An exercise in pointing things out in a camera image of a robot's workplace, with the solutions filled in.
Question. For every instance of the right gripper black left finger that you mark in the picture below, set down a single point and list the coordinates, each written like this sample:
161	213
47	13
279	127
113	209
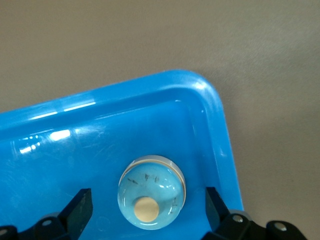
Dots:
77	212

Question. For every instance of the blue plastic tray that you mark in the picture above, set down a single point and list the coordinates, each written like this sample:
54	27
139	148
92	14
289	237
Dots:
75	162

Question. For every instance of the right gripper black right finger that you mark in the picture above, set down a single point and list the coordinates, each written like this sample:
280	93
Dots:
215	212

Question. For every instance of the light blue call bell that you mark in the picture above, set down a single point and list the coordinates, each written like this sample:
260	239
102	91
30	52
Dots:
150	185

